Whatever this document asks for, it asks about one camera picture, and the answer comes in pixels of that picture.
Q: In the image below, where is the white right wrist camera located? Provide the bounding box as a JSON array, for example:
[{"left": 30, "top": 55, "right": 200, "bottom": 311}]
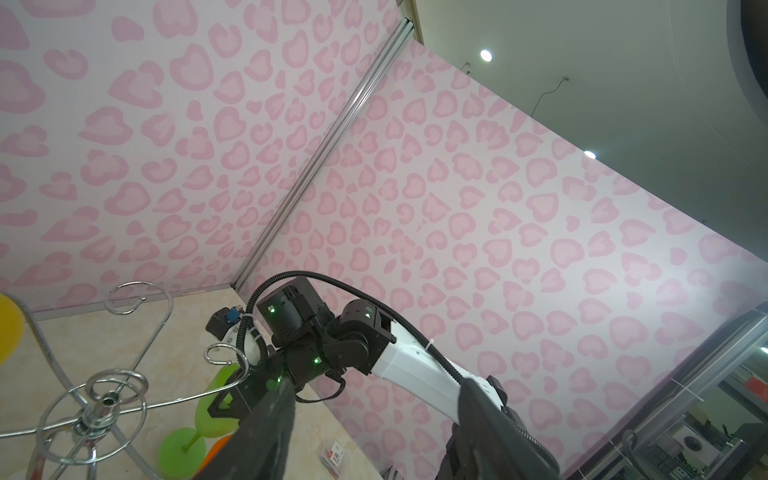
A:
[{"left": 205, "top": 306, "right": 266, "bottom": 366}]

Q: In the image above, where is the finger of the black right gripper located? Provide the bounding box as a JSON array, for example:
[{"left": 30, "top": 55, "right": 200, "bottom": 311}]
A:
[{"left": 207, "top": 390, "right": 240, "bottom": 420}]

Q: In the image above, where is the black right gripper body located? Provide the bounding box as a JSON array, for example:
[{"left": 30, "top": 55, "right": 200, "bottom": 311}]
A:
[{"left": 231, "top": 353, "right": 299, "bottom": 423}]

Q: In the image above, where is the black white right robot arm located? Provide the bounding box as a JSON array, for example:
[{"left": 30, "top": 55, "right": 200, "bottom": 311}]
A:
[{"left": 207, "top": 270, "right": 560, "bottom": 479}]

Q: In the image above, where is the yellow plastic wine glass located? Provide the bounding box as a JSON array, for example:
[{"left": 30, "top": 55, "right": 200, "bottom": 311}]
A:
[{"left": 0, "top": 293, "right": 25, "bottom": 364}]

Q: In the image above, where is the small clear red packet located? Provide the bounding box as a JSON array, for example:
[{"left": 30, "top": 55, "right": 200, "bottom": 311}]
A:
[{"left": 318, "top": 439, "right": 347, "bottom": 478}]

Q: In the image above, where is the chrome wine glass rack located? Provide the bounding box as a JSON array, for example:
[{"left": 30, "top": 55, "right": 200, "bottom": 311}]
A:
[{"left": 1, "top": 281, "right": 250, "bottom": 479}]

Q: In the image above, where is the green plastic wine glass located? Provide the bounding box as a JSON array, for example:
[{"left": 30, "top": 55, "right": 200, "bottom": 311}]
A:
[{"left": 157, "top": 394, "right": 238, "bottom": 479}]

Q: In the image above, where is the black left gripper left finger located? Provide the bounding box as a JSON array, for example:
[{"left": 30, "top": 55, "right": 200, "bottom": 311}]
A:
[{"left": 195, "top": 390, "right": 296, "bottom": 479}]

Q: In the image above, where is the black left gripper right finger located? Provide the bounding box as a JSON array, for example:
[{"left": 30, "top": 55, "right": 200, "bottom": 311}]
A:
[{"left": 455, "top": 379, "right": 559, "bottom": 479}]

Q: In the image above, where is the orange wine glass front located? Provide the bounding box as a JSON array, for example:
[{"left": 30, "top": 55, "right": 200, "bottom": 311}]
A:
[{"left": 196, "top": 435, "right": 232, "bottom": 474}]

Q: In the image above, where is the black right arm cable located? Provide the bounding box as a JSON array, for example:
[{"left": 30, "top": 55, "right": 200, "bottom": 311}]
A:
[{"left": 235, "top": 271, "right": 466, "bottom": 385}]

